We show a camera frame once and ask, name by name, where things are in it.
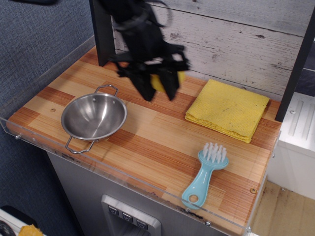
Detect black vertical post right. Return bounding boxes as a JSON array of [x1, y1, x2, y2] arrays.
[[274, 0, 315, 122]]

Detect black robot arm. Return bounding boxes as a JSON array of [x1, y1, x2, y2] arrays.
[[101, 0, 189, 101]]

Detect black vertical post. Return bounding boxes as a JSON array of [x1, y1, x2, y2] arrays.
[[89, 0, 115, 66], [274, 0, 315, 122]]

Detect white toy sink unit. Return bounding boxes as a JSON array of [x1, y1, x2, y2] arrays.
[[267, 93, 315, 199]]

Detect small steel two-handled pan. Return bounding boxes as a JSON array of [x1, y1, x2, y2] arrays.
[[61, 85, 127, 154]]

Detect light blue scrub brush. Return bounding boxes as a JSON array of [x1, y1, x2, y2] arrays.
[[182, 143, 229, 209]]

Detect black vertical post left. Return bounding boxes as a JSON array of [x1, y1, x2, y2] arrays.
[[89, 0, 115, 66]]

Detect clear acrylic table guard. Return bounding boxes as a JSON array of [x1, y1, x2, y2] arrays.
[[0, 32, 283, 236]]

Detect black corrugated cable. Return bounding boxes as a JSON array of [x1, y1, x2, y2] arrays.
[[0, 220, 15, 236]]

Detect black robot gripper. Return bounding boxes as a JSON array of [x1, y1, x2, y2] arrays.
[[111, 14, 189, 101]]

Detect silver dispenser button panel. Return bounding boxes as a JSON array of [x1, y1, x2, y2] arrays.
[[101, 194, 162, 236]]

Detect yellow toy corn cob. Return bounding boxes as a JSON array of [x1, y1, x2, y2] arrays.
[[150, 71, 185, 93]]

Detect grey toy fridge cabinet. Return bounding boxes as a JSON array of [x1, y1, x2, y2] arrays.
[[46, 151, 237, 236]]

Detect folded yellow cloth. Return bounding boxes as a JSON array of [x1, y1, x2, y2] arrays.
[[185, 80, 269, 144]]

